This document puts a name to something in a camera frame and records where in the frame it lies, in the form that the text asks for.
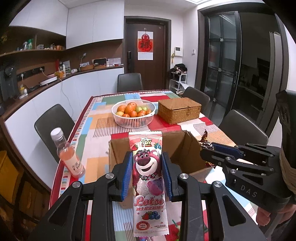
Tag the black tablet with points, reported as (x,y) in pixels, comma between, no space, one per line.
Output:
(99,62)

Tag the small white bottle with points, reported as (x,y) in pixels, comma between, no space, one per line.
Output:
(64,71)

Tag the dark brown door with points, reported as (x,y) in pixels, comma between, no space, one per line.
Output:
(159,58)

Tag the green and white card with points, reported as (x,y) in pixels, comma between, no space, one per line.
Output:
(67,64)

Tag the small wicker basket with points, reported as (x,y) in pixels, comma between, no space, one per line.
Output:
(86,67)

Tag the white intercom panel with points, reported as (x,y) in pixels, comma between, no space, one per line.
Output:
(177,51)

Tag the dark glass sliding door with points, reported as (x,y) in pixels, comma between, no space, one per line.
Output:
(222,69)

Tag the black wall socket strip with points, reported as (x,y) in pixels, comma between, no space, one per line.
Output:
(34,70)

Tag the white plastic basket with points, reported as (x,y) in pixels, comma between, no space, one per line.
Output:
(131,122)

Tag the white upper cabinets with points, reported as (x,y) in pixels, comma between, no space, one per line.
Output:
(92,20)

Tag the dark grey dining chair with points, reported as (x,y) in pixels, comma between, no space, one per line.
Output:
(53,120)
(129,81)
(242,127)
(196,96)

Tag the yellow storage box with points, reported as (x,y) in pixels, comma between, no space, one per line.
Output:
(7,176)

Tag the white papers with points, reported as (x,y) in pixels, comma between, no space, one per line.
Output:
(114,61)

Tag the brown cardboard box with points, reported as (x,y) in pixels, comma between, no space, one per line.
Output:
(180,150)

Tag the flat white tray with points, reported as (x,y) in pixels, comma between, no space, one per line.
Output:
(48,81)

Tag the person's right hand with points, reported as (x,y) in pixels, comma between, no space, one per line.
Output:
(263,217)

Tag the white counter cabinets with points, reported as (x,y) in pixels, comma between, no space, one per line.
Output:
(87,85)

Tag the black countertop appliance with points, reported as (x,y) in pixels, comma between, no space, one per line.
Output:
(8,81)

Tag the row of shelf bottles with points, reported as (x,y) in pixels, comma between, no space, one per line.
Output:
(30,45)

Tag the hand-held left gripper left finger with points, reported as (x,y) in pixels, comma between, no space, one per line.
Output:
(127,177)

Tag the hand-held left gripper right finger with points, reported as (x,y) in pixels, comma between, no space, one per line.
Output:
(167,177)

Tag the red and white wall calendar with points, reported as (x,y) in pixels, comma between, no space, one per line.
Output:
(145,46)

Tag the pink bear snack packet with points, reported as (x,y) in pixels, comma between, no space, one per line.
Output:
(148,162)

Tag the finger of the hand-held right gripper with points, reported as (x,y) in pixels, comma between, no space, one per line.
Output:
(227,149)
(215,156)

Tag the orange packet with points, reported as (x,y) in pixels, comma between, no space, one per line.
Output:
(59,74)

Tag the clear bottle with pink drink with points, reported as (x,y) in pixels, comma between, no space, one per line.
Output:
(69,157)

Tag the pile of dark bags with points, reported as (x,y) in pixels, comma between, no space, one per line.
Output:
(179,69)

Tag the white tape roll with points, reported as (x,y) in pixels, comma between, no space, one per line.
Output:
(74,71)

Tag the shiny candy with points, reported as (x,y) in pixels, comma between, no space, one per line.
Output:
(205,145)

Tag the brown wicker box with lid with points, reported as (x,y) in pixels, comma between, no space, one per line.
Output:
(180,111)

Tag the pile of orange and green fruits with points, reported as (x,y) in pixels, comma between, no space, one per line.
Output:
(131,109)

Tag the white shoe rack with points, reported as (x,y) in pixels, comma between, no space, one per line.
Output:
(177,84)

